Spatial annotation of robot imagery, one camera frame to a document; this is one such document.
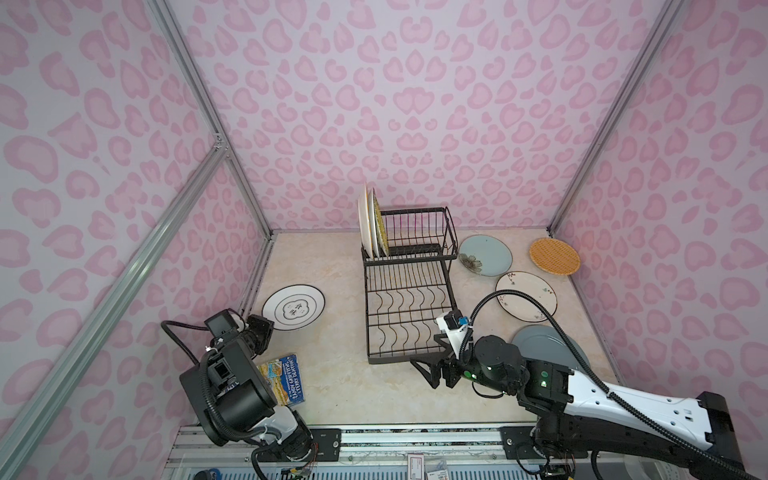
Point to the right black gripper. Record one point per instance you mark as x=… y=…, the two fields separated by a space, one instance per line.
x=449 y=365

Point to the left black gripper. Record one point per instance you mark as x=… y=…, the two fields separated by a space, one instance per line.
x=262 y=327

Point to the white plate black rings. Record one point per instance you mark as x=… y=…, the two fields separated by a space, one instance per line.
x=294 y=307

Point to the grey blue plate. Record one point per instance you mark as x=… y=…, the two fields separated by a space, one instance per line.
x=540 y=342

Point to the white plate orange sunburst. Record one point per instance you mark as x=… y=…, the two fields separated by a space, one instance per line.
x=372 y=224

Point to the green woven bamboo tray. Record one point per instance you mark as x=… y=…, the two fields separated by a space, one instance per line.
x=381 y=228

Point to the star plate yellow rim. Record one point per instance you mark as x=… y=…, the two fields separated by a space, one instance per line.
x=364 y=223

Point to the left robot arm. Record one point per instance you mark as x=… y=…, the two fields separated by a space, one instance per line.
x=232 y=399

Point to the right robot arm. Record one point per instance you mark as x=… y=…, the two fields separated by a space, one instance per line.
x=576 y=414

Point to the pale blue flower plate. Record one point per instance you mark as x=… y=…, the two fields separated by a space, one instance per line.
x=485 y=255

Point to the orange woven tray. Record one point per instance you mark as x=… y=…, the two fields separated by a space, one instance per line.
x=554 y=256

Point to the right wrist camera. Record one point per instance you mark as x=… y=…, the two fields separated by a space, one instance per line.
x=456 y=326

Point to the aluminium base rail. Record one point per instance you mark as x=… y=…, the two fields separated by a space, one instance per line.
x=406 y=451

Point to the black wire dish rack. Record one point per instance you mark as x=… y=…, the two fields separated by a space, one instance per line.
x=406 y=291

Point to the aluminium frame left diagonal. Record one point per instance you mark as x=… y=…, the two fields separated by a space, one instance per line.
x=38 y=414

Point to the aluminium frame left post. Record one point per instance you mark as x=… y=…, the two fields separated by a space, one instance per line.
x=167 y=22

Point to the aluminium frame post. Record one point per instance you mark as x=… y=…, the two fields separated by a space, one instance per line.
x=167 y=22
x=658 y=34

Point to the aluminium frame right post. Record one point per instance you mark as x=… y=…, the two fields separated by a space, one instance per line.
x=658 y=34

